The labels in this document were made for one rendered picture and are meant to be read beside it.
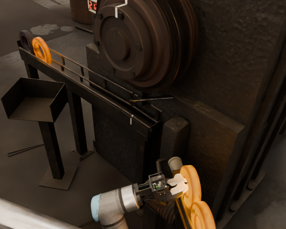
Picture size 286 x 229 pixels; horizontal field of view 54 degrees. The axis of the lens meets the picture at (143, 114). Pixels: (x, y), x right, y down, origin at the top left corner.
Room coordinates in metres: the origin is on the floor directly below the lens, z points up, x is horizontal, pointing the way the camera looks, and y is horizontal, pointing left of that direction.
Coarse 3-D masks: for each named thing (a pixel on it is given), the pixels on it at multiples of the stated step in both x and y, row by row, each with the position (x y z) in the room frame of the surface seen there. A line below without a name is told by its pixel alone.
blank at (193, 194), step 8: (184, 168) 0.68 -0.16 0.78; (192, 168) 0.66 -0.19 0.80; (184, 176) 0.66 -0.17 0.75; (192, 176) 0.63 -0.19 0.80; (192, 184) 0.60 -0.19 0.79; (200, 184) 0.60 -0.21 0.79; (192, 192) 0.58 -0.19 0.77; (200, 192) 0.58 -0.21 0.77; (184, 200) 0.62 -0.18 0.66; (192, 200) 0.56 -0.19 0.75; (200, 200) 0.57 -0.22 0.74
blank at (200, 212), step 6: (192, 204) 0.55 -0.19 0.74; (198, 204) 0.52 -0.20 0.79; (204, 204) 0.52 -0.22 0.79; (192, 210) 0.54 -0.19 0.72; (198, 210) 0.50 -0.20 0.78; (204, 210) 0.49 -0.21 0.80; (210, 210) 0.49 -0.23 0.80; (192, 216) 0.53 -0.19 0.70; (198, 216) 0.49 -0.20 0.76; (204, 216) 0.47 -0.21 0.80; (210, 216) 0.47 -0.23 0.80; (192, 222) 0.52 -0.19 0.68; (198, 222) 0.51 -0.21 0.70; (204, 222) 0.46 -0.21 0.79; (210, 222) 0.46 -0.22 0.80; (198, 228) 0.49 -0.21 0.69; (204, 228) 0.45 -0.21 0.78; (210, 228) 0.44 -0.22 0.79
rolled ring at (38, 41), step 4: (32, 40) 1.71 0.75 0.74; (36, 40) 1.66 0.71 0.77; (40, 40) 1.65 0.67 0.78; (32, 44) 1.72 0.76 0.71; (36, 44) 1.70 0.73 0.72; (40, 44) 1.63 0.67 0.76; (44, 44) 1.63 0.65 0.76; (36, 48) 1.71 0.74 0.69; (44, 48) 1.61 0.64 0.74; (48, 48) 1.63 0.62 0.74; (36, 52) 1.70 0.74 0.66; (40, 52) 1.72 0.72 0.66; (44, 52) 1.60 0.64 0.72; (48, 52) 1.61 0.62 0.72; (40, 56) 1.69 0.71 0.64; (44, 56) 1.61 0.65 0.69; (48, 56) 1.60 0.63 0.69; (44, 60) 1.62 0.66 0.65; (48, 60) 1.60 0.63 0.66
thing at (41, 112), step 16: (32, 80) 1.30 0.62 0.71; (48, 80) 1.29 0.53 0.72; (16, 96) 1.23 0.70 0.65; (32, 96) 1.30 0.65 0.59; (48, 96) 1.29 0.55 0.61; (64, 96) 1.24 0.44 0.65; (16, 112) 1.16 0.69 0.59; (32, 112) 1.16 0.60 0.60; (48, 112) 1.16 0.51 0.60; (48, 128) 1.16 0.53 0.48; (48, 144) 1.16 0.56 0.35; (48, 176) 1.18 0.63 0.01; (64, 176) 1.19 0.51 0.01
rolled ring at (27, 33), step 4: (20, 32) 1.82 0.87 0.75; (24, 32) 1.78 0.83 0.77; (28, 32) 1.79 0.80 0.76; (20, 36) 1.83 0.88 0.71; (24, 36) 1.84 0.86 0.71; (28, 36) 1.76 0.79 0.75; (20, 40) 1.84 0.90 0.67; (24, 40) 1.84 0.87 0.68; (28, 40) 1.75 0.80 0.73; (24, 44) 1.83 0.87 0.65; (24, 48) 1.82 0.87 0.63; (28, 48) 1.83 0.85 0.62; (32, 48) 1.72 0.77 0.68; (32, 52) 1.73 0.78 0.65
